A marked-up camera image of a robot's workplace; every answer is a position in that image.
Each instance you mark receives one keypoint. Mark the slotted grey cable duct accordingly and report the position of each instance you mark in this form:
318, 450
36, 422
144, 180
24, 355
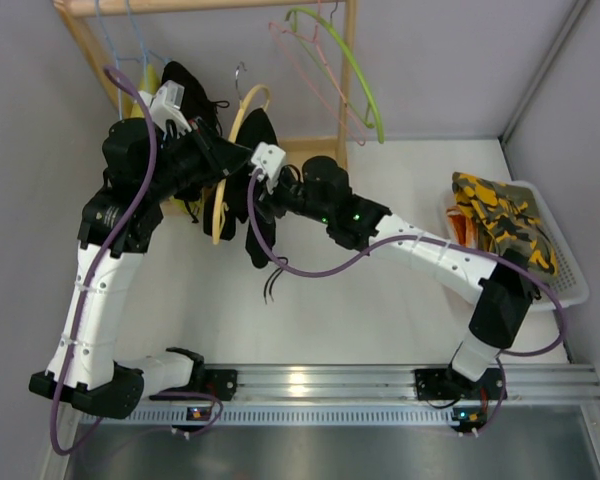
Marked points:
333, 415

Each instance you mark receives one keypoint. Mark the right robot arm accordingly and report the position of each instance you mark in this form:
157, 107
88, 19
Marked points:
499, 287

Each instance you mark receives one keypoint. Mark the blue wire hanger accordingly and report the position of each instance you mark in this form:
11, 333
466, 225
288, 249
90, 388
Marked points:
120, 58

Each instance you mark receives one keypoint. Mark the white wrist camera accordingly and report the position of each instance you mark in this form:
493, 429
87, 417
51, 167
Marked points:
268, 160
166, 106

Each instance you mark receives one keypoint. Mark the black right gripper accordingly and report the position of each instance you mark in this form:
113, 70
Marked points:
268, 195

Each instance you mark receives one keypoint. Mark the green plastic hanger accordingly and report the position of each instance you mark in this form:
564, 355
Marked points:
358, 112

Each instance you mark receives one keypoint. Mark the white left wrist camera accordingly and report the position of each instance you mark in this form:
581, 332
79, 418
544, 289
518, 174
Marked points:
166, 106

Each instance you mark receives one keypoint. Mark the white plastic basket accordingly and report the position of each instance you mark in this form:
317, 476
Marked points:
569, 285

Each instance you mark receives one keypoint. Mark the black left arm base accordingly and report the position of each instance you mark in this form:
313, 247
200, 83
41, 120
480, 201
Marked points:
218, 382

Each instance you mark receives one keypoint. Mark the orange white garment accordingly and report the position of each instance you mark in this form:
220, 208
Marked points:
463, 225

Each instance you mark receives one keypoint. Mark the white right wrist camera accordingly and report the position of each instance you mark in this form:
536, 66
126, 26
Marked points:
268, 160

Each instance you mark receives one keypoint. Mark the grey wall corner profile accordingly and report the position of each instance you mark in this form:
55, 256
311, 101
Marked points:
567, 27

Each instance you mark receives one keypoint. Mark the camouflage yellow garment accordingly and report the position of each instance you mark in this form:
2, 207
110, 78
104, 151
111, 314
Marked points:
509, 218

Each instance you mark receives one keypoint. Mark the yellow green garment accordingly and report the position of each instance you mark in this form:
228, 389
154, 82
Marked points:
146, 95

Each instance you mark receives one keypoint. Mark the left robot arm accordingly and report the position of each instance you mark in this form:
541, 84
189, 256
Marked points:
145, 165

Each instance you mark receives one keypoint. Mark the pink wire hanger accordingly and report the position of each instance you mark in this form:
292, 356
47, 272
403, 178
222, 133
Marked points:
294, 52

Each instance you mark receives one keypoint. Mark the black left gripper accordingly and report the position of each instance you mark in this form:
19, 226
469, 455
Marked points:
212, 154

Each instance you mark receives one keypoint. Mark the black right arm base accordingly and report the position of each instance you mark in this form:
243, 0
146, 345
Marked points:
445, 384

